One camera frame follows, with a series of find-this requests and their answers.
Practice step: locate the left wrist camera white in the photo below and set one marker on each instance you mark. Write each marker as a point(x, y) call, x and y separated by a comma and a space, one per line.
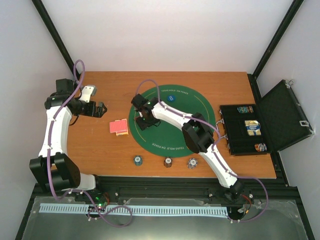
point(87, 92)

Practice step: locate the metal front plate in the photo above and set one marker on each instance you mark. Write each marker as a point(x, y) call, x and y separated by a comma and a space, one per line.
point(277, 220)

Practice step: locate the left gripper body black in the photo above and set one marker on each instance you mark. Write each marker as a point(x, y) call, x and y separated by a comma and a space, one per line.
point(89, 112)

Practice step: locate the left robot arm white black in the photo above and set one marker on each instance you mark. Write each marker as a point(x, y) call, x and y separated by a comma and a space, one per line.
point(53, 169)

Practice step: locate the orange card box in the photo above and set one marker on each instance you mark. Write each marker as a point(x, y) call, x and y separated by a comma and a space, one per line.
point(121, 133)

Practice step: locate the teal poker chip stack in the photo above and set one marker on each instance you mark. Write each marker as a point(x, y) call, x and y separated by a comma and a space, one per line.
point(138, 161)

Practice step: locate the light blue cable duct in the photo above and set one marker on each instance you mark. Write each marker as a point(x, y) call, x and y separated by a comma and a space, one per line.
point(136, 210)

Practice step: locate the brown poker chip stack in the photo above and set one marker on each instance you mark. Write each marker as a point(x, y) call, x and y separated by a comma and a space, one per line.
point(168, 162)

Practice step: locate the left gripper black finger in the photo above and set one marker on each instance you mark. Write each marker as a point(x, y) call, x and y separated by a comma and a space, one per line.
point(101, 106)
point(100, 113)

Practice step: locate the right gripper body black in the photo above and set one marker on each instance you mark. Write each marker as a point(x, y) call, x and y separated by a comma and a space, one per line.
point(147, 122)

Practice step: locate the mixed chips in case bottom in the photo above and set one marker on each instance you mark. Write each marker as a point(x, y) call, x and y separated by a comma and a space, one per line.
point(260, 147)

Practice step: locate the round green poker mat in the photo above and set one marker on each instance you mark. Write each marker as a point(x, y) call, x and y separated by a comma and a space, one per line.
point(166, 138)

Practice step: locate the black poker case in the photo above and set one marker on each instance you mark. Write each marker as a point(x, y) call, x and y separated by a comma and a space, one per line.
point(283, 122)

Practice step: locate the blue white chips in case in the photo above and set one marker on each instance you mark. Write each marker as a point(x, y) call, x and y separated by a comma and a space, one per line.
point(253, 127)

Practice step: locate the red playing card deck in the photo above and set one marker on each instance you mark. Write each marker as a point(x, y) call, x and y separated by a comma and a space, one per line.
point(118, 125)

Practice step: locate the black frame post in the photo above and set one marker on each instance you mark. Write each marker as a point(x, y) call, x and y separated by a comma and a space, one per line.
point(50, 26)
point(279, 33)

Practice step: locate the chips row in case top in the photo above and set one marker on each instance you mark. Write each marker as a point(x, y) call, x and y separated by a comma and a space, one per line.
point(245, 109)

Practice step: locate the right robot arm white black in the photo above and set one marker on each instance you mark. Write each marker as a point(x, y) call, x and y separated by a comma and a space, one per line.
point(198, 136)

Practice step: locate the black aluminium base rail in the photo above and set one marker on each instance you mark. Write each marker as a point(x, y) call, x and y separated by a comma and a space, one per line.
point(121, 189)

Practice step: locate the blue round blind button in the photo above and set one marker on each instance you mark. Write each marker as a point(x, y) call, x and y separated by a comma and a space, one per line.
point(171, 98)

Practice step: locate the right black frame post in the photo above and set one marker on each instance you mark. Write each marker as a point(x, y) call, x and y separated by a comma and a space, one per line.
point(279, 33)

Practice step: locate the left black frame post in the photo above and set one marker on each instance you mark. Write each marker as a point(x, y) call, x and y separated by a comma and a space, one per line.
point(50, 26)

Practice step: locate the blue white chip stack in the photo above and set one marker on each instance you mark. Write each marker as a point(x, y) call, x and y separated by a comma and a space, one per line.
point(192, 163)

